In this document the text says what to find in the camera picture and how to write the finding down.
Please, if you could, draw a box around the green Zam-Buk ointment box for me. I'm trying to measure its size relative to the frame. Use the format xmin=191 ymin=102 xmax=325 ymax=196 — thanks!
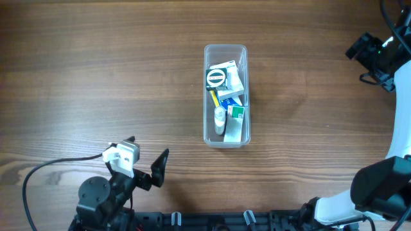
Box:
xmin=205 ymin=68 xmax=229 ymax=91

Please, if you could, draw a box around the white Panadol box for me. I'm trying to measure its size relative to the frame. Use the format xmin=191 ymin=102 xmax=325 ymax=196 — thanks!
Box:
xmin=223 ymin=105 xmax=245 ymax=142

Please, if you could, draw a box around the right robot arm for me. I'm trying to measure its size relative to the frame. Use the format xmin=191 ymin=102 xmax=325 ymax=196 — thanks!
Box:
xmin=297 ymin=1 xmax=410 ymax=230

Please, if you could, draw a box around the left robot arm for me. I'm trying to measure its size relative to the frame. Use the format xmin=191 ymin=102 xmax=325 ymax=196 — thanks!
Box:
xmin=69 ymin=136 xmax=170 ymax=230

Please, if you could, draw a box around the small clear spray bottle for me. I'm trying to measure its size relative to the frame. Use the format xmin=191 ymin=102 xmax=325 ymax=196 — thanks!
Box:
xmin=214 ymin=106 xmax=226 ymax=135

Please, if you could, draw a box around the clear plastic container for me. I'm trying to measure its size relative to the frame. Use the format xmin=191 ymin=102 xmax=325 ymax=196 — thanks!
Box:
xmin=203 ymin=44 xmax=251 ymax=148

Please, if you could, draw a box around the white blue medicine box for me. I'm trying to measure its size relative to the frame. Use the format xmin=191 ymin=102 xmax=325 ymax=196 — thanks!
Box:
xmin=211 ymin=60 xmax=245 ymax=101

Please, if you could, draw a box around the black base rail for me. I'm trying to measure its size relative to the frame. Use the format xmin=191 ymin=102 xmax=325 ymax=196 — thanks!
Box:
xmin=73 ymin=210 xmax=358 ymax=231

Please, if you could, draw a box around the blue VapoDrops box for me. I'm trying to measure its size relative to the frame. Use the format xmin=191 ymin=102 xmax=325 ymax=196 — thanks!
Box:
xmin=209 ymin=90 xmax=243 ymax=110

